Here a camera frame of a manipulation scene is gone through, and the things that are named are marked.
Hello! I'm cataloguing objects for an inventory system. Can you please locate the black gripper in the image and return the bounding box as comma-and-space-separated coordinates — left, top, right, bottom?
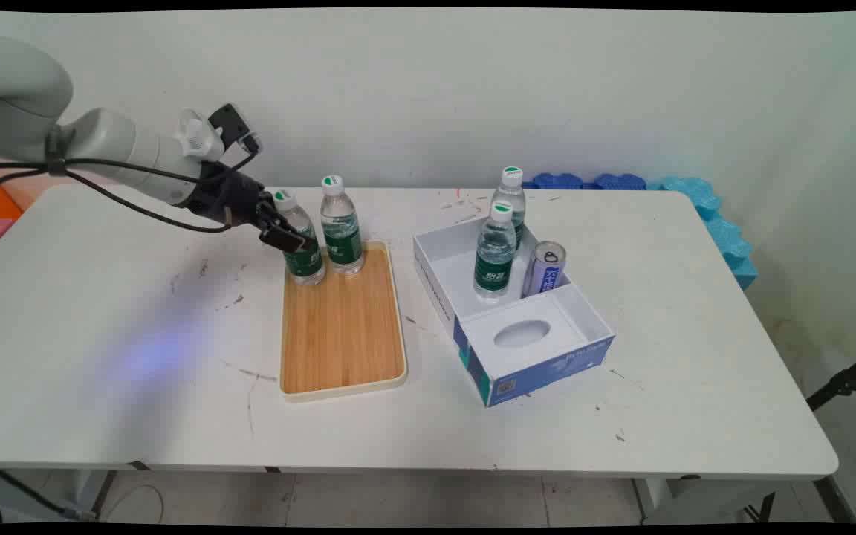
184, 163, 309, 255

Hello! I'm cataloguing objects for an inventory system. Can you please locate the green label water bottle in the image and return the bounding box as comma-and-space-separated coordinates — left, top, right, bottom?
473, 199, 519, 300
272, 189, 327, 287
320, 175, 366, 276
491, 166, 528, 250

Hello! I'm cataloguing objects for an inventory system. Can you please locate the bamboo tray with cream rim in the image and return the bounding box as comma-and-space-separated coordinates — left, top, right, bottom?
279, 239, 409, 403

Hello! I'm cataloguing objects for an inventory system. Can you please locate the silver blue drink can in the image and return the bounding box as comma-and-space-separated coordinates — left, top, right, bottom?
521, 240, 568, 299

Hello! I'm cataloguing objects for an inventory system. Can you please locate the dark blue foam mat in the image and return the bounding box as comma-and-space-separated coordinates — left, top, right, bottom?
594, 172, 648, 191
523, 172, 585, 191

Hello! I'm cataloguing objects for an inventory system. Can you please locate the white and blue cardboard box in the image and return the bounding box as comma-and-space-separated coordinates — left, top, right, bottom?
412, 215, 616, 409

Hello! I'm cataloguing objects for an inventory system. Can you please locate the light blue foam mat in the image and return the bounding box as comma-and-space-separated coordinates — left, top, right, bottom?
703, 215, 759, 291
647, 175, 723, 221

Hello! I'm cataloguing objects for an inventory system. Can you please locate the black tripod leg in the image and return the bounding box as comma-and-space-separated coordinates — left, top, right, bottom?
805, 345, 856, 412

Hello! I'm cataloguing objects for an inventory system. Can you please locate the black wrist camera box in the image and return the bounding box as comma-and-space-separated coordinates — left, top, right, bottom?
207, 103, 262, 155

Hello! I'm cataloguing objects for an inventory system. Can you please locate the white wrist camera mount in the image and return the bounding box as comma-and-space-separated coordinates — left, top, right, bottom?
175, 109, 225, 161

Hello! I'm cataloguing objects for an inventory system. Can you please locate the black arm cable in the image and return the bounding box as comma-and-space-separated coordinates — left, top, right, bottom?
0, 131, 262, 234

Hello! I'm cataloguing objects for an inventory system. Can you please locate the black floor cable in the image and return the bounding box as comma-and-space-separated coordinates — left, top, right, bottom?
0, 452, 98, 524

